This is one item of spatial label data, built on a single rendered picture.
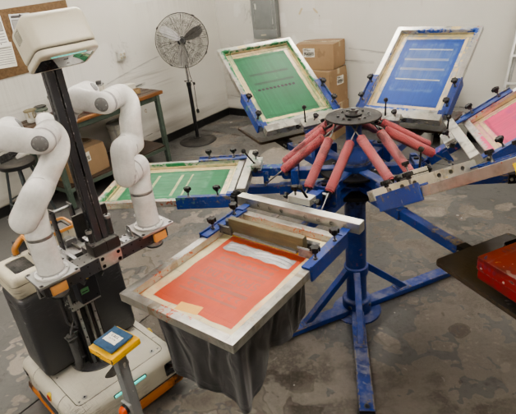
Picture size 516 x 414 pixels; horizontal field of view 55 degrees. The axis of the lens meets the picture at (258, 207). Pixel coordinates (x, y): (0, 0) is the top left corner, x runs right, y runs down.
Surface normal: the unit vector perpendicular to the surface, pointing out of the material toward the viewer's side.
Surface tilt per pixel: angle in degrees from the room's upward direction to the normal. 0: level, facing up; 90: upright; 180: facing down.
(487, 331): 0
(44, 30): 64
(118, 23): 90
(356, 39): 90
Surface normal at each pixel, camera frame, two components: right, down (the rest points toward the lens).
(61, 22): 0.59, -0.17
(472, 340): -0.11, -0.89
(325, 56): -0.47, 0.43
